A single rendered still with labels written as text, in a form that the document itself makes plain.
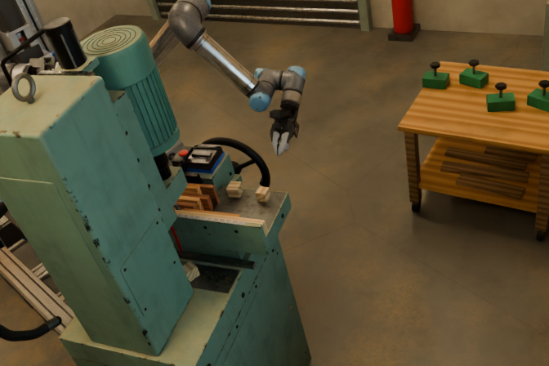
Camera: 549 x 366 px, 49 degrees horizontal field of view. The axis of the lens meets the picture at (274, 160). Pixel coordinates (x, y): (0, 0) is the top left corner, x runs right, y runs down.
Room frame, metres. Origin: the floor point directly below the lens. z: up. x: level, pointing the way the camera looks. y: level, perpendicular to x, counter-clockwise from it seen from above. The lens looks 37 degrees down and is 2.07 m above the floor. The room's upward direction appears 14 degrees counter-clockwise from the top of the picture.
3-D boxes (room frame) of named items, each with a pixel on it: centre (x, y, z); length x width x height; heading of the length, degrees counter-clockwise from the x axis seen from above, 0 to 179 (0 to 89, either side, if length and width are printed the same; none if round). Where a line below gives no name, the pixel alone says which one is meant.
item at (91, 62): (1.27, 0.39, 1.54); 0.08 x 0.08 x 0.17; 61
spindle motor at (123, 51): (1.39, 0.32, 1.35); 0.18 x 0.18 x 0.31
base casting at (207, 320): (1.29, 0.38, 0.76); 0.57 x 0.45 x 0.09; 151
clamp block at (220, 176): (1.56, 0.23, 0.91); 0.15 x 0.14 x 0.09; 61
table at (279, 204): (1.49, 0.27, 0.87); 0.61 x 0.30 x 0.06; 61
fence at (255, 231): (1.36, 0.34, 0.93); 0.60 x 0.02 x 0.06; 61
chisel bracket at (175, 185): (1.38, 0.33, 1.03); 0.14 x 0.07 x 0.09; 151
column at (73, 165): (1.14, 0.46, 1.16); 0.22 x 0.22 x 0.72; 61
